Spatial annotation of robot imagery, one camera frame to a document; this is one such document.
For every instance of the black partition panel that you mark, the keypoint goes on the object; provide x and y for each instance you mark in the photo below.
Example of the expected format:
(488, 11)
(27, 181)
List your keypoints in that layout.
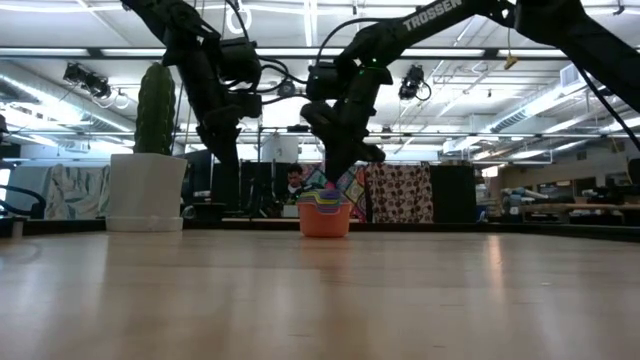
(452, 192)
(255, 185)

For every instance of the white air vent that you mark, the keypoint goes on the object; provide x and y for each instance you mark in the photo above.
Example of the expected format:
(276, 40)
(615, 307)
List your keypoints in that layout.
(570, 75)

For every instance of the small grey block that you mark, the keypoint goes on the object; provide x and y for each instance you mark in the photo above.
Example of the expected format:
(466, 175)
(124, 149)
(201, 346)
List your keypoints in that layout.
(17, 229)

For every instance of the black monitor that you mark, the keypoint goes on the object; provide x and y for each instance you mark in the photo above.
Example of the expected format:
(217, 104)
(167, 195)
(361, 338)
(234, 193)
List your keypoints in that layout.
(200, 175)

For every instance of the green measuring cup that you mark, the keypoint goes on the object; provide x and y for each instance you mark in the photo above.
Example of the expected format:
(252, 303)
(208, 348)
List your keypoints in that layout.
(310, 197)

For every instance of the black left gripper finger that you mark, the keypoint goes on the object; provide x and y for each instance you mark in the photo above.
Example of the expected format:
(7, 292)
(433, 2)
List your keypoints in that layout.
(229, 156)

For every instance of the small purple measuring cup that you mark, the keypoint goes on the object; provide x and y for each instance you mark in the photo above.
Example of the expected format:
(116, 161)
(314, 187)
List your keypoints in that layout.
(331, 192)

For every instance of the brown dotted cloth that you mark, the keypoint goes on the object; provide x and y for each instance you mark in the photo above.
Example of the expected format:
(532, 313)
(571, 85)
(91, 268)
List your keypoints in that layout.
(400, 192)

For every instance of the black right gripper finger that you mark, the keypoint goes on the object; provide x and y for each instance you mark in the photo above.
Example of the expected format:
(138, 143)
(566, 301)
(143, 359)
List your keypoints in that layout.
(339, 165)
(372, 153)

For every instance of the white plant pot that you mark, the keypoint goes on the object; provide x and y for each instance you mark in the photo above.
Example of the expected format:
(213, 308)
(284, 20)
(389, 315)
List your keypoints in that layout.
(145, 190)

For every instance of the yellow measuring cup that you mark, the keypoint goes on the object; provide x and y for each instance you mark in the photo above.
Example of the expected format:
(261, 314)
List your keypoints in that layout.
(327, 198)

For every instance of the grey patterned cloth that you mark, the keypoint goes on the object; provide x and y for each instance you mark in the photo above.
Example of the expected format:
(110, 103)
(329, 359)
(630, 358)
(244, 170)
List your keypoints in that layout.
(75, 192)

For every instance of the teal measuring cup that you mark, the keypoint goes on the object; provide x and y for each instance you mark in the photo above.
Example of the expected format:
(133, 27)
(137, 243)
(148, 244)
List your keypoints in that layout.
(306, 201)

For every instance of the green cactus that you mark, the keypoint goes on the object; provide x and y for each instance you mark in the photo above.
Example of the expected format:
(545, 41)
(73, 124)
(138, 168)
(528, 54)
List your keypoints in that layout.
(155, 107)

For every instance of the black ceiling lamp cluster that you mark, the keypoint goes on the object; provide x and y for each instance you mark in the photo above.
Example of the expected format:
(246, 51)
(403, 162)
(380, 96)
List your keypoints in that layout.
(87, 80)

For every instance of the black ceiling spotlight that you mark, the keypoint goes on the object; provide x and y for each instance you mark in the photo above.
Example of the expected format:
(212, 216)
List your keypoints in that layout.
(286, 89)
(412, 82)

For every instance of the colourful patchwork cloth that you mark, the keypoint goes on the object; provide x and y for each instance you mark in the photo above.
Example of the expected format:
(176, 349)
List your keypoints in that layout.
(357, 192)

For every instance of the black aluminium table frame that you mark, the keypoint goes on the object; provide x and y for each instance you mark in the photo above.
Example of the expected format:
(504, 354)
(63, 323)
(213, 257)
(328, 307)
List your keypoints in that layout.
(440, 227)

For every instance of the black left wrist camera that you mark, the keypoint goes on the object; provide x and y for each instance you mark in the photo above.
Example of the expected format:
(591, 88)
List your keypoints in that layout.
(240, 60)

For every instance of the yellow hanging hook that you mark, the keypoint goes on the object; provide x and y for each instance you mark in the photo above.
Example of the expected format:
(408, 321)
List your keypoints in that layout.
(510, 62)

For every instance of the orange measuring cup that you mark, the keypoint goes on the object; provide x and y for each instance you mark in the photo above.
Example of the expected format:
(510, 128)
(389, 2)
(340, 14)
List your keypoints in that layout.
(325, 225)

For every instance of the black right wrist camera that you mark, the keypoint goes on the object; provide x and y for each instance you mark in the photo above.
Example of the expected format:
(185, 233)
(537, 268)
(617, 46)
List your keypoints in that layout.
(325, 81)

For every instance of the wooden workbench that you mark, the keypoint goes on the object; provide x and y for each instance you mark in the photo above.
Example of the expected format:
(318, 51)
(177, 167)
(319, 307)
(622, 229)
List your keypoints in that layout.
(550, 175)

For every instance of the person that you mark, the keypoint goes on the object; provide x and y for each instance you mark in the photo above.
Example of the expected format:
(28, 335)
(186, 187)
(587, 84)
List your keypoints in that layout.
(295, 182)

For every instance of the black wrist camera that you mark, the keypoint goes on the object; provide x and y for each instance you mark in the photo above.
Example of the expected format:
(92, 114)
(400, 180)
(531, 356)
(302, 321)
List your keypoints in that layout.
(240, 60)
(325, 81)

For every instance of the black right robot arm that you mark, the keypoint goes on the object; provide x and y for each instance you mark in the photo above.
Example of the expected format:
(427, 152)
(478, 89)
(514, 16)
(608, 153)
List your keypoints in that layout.
(450, 15)

